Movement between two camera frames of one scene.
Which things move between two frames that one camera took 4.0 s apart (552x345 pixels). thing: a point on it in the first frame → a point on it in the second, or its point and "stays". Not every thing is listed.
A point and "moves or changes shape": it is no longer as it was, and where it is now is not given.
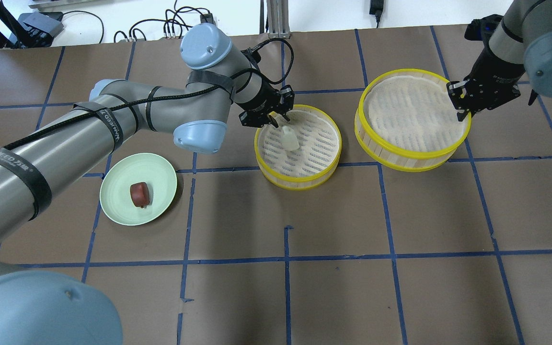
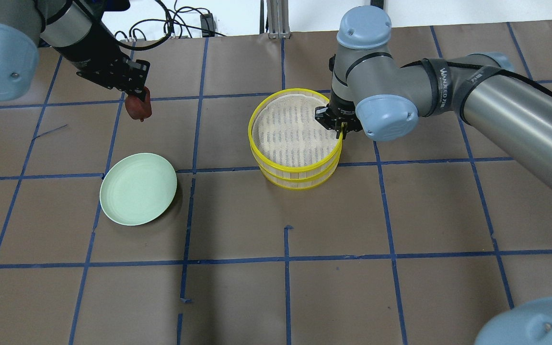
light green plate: (115, 199) stays
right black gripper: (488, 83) → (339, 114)
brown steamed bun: (140, 194) moves or changes shape
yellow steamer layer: (406, 120) → (286, 143)
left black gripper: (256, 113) → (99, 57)
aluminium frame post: (278, 15) stays
